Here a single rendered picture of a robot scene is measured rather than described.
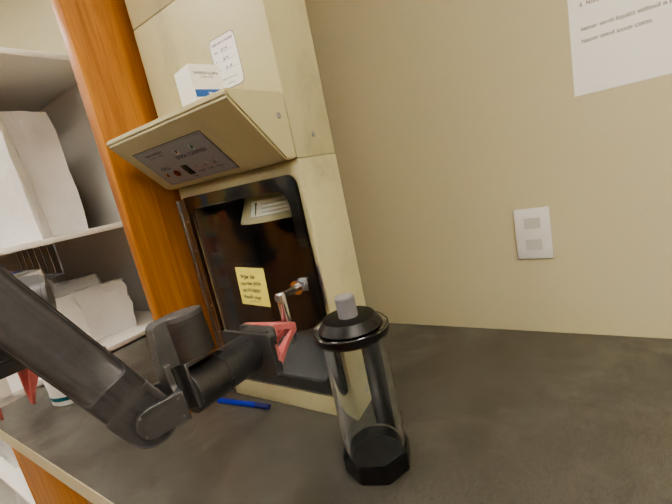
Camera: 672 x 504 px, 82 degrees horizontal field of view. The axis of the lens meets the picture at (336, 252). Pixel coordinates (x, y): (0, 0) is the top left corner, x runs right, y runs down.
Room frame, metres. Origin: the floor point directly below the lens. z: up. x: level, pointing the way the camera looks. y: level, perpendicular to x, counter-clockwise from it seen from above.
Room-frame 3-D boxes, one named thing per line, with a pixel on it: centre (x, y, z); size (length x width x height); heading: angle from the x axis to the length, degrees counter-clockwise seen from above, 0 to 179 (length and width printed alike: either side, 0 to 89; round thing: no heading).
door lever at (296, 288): (0.62, 0.09, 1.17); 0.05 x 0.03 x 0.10; 144
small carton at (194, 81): (0.64, 0.15, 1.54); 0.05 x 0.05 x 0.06; 43
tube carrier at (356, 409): (0.51, 0.00, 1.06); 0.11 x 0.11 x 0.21
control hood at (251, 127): (0.66, 0.19, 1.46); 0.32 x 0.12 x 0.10; 54
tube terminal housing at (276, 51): (0.81, 0.09, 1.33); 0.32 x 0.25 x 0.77; 54
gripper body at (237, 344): (0.51, 0.17, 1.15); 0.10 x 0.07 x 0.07; 54
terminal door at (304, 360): (0.71, 0.16, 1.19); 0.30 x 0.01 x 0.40; 54
